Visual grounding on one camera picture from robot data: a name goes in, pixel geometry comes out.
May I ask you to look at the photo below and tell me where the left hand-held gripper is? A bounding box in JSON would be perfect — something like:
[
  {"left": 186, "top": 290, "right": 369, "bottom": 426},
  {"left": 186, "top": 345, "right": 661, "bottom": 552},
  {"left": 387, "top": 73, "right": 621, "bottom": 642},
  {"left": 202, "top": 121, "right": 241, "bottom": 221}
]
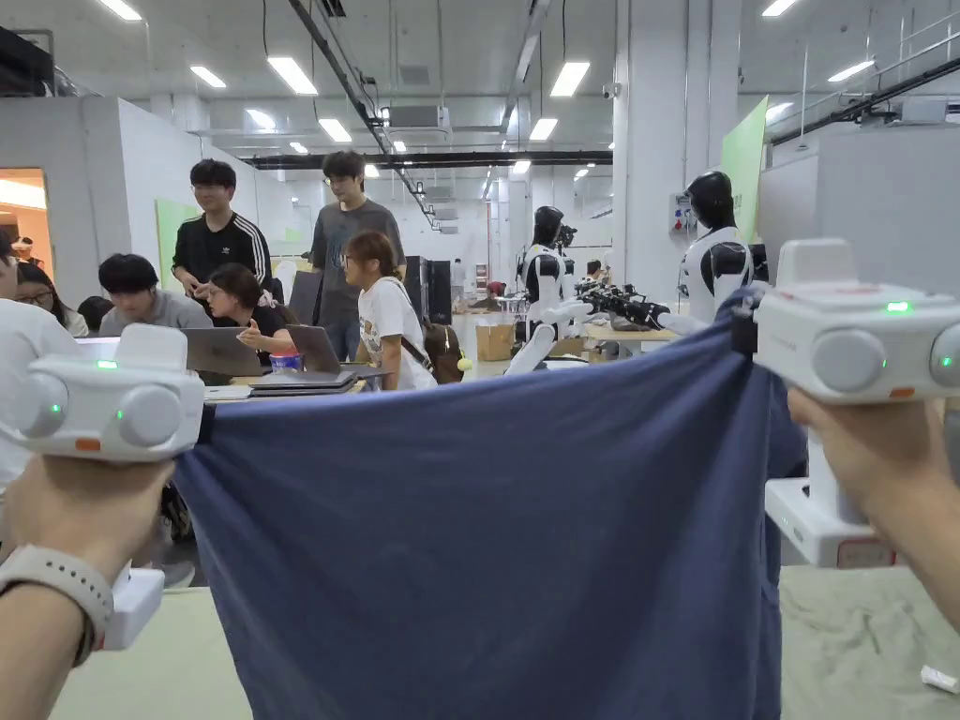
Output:
[{"left": 14, "top": 323, "right": 218, "bottom": 653}]

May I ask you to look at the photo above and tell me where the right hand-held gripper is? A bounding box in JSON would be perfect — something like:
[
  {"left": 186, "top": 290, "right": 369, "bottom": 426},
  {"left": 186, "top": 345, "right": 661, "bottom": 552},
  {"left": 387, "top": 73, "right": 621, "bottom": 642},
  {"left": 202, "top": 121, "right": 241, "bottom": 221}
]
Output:
[{"left": 730, "top": 238, "right": 960, "bottom": 569}]

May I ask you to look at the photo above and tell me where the dark blue shirt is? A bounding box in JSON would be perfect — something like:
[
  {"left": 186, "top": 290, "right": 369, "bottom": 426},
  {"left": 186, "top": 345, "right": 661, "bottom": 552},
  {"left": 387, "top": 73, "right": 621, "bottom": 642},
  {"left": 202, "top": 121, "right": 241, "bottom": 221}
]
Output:
[{"left": 173, "top": 287, "right": 809, "bottom": 720}]

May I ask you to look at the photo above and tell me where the person's left forearm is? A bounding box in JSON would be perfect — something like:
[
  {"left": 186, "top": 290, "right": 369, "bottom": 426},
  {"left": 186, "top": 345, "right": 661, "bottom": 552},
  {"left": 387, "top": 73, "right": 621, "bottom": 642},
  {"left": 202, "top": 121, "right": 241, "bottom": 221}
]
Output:
[{"left": 0, "top": 543, "right": 116, "bottom": 720}]

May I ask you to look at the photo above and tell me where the person's right forearm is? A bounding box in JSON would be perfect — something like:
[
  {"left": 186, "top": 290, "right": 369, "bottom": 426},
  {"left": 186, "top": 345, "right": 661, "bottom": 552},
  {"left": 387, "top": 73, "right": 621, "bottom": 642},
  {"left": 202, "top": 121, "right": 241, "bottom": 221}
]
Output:
[{"left": 895, "top": 535, "right": 960, "bottom": 635}]

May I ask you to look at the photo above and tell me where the person's left hand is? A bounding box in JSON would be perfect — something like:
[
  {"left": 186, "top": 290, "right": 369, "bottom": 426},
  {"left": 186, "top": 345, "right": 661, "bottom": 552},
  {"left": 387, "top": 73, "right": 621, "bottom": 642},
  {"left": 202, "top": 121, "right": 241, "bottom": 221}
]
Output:
[{"left": 2, "top": 452, "right": 177, "bottom": 582}]

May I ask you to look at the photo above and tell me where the person's right hand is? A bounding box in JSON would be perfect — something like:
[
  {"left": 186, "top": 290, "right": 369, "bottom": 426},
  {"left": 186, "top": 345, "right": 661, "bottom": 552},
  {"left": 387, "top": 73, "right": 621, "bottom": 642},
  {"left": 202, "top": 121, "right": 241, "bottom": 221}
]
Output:
[{"left": 787, "top": 388, "right": 960, "bottom": 556}]

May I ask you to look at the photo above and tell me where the table with laptops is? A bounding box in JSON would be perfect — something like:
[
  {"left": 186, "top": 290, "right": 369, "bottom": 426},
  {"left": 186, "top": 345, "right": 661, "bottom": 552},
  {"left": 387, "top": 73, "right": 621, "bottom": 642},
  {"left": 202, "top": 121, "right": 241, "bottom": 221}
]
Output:
[{"left": 74, "top": 323, "right": 393, "bottom": 410}]

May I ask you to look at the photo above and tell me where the white and black humanoid robot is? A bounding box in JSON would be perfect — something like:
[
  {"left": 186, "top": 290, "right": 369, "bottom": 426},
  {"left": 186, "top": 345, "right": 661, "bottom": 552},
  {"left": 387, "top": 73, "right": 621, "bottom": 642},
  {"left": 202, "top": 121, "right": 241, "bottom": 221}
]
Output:
[
  {"left": 658, "top": 171, "right": 773, "bottom": 335},
  {"left": 503, "top": 205, "right": 595, "bottom": 376}
]

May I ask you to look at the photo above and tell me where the grey electrical box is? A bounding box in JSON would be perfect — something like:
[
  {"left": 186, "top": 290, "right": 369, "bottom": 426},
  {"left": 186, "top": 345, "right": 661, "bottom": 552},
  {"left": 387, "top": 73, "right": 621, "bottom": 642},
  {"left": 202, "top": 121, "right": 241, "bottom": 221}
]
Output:
[{"left": 668, "top": 190, "right": 697, "bottom": 238}]

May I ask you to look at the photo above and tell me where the wooden table with black equipment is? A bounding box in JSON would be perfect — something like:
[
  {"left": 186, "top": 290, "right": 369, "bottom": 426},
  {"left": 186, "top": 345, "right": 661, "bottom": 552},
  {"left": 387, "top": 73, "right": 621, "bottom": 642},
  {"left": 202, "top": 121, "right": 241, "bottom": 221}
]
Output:
[{"left": 573, "top": 278, "right": 681, "bottom": 364}]

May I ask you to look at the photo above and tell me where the bed with pale green sheet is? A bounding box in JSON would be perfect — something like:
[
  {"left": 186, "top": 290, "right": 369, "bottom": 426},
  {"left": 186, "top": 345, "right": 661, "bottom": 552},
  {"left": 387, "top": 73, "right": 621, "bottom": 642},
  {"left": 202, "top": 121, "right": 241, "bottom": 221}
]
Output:
[{"left": 44, "top": 563, "right": 960, "bottom": 720}]

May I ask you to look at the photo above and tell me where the cardboard carton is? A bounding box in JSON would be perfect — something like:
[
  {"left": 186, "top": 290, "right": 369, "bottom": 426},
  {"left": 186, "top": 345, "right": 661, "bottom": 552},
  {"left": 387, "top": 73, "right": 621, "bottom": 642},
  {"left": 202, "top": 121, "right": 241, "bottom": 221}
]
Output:
[{"left": 475, "top": 322, "right": 518, "bottom": 362}]

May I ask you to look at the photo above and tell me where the black cabinet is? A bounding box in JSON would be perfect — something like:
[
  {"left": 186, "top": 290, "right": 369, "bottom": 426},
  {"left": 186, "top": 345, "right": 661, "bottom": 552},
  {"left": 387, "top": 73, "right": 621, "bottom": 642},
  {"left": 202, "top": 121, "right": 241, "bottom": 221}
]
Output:
[{"left": 404, "top": 255, "right": 453, "bottom": 327}]

